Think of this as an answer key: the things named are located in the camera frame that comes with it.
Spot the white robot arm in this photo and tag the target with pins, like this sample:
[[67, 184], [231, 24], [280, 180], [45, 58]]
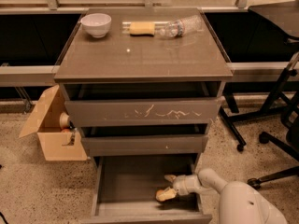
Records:
[[239, 203]]

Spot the grey open bottom drawer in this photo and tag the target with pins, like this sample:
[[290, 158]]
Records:
[[126, 186]]

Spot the grey drawer cabinet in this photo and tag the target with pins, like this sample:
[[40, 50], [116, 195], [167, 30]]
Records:
[[124, 67]]

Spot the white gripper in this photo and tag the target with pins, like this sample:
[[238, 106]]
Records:
[[181, 185]]

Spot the clear plastic water bottle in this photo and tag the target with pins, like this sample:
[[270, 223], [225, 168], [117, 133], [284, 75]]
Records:
[[181, 27]]

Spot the yellow sponge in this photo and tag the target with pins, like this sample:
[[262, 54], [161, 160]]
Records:
[[142, 28]]

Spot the grey top drawer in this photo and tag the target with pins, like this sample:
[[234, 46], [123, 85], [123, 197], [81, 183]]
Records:
[[142, 112]]

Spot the grey middle drawer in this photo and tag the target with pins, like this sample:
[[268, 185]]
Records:
[[144, 145]]

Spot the open cardboard box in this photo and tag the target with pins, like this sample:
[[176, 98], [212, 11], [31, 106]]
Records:
[[57, 144]]

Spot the orange fruit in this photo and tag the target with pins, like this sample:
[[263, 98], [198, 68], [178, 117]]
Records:
[[159, 192]]

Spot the white ceramic bowl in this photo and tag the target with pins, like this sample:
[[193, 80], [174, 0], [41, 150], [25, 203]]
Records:
[[97, 24]]

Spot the round item in box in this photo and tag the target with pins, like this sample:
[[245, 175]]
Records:
[[64, 121]]

